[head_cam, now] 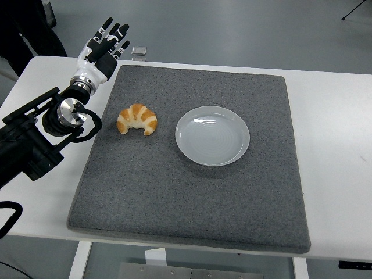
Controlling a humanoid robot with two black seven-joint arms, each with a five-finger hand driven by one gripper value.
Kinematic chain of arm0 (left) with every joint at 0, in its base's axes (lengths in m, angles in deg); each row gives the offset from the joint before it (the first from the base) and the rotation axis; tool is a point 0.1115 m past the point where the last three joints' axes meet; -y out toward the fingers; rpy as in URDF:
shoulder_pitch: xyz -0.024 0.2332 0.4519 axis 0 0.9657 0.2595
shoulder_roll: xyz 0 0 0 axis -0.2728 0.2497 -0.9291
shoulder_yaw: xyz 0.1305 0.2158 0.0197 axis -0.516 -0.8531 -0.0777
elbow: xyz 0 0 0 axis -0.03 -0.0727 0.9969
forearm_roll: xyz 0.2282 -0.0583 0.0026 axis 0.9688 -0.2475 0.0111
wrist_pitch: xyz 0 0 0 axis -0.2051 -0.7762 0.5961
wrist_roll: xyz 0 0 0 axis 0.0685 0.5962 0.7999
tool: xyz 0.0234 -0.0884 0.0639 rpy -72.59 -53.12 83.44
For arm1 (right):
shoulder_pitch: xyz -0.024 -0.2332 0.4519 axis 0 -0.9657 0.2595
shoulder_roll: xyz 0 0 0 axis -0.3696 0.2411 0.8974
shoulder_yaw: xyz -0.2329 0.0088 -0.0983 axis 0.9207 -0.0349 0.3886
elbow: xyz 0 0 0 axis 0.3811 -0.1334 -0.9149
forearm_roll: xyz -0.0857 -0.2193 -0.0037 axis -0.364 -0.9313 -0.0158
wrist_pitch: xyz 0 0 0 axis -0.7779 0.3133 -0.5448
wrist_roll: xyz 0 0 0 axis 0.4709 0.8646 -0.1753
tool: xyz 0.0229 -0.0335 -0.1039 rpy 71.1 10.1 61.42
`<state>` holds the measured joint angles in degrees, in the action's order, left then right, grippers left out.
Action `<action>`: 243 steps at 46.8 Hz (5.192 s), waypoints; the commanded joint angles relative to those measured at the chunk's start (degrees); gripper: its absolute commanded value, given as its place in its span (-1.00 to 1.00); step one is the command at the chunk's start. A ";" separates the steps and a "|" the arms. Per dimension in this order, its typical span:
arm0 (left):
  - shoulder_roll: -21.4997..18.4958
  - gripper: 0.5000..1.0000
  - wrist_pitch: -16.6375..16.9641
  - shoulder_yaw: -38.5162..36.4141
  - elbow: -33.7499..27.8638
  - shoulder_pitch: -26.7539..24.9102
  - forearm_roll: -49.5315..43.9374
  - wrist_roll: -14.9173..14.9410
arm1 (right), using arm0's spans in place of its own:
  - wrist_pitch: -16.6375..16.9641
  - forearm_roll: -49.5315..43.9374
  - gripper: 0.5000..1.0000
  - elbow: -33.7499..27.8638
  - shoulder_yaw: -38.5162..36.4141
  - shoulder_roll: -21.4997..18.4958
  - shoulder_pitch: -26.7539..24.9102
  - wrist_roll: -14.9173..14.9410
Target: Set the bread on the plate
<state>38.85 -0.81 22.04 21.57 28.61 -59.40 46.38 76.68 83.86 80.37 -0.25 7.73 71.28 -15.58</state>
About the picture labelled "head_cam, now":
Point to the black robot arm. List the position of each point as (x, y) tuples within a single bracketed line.
[(26, 151)]

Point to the golden brown croissant bread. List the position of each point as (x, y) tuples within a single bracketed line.
[(136, 116)]

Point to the person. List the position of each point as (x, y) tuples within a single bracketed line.
[(26, 37)]

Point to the small clear plastic box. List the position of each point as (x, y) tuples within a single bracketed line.
[(139, 50)]

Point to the black tripod leg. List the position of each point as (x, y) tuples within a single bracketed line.
[(353, 10)]

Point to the black control box under table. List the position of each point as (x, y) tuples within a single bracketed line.
[(356, 264)]

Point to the round white plate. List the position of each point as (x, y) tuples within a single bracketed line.
[(212, 136)]

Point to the grey felt mat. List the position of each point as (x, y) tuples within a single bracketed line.
[(174, 197)]

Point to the white table leg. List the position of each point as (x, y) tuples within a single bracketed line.
[(79, 261), (300, 268)]

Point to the white and black hand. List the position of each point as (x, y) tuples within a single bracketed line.
[(87, 68)]

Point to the white paper tag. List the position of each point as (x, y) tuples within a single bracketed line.
[(155, 257)]

